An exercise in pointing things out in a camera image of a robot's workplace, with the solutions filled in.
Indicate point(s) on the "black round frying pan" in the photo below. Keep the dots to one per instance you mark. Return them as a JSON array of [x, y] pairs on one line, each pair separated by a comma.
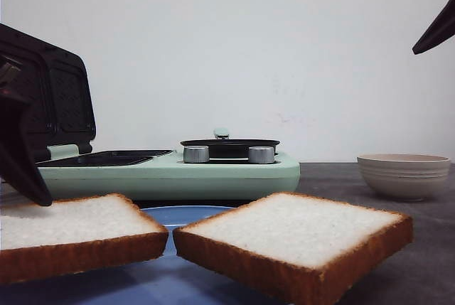
[[223, 147]]

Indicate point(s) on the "silver control knob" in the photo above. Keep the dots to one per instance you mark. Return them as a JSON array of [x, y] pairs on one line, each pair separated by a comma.
[[261, 154], [196, 154]]

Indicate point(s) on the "beige ribbed bowl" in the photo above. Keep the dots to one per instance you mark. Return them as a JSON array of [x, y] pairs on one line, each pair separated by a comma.
[[405, 176]]

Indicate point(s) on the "left silver control knob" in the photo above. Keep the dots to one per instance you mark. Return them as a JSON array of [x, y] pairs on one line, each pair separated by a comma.
[[196, 154]]

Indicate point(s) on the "white bread slice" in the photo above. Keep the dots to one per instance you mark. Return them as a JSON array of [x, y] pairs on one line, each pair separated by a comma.
[[76, 235], [298, 248]]

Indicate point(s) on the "mint green sandwich maker lid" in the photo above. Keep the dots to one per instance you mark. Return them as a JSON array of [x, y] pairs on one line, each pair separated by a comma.
[[53, 81]]

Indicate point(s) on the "mint green breakfast maker base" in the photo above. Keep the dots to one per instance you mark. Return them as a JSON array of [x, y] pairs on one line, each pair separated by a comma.
[[163, 175]]

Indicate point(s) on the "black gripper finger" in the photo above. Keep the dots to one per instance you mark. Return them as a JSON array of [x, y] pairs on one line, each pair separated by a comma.
[[440, 30], [17, 165]]

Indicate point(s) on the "blue round plate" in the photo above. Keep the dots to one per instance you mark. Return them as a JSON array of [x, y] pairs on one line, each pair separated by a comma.
[[166, 280]]

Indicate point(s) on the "right silver control knob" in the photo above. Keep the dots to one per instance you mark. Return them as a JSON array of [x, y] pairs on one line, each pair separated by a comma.
[[261, 154]]

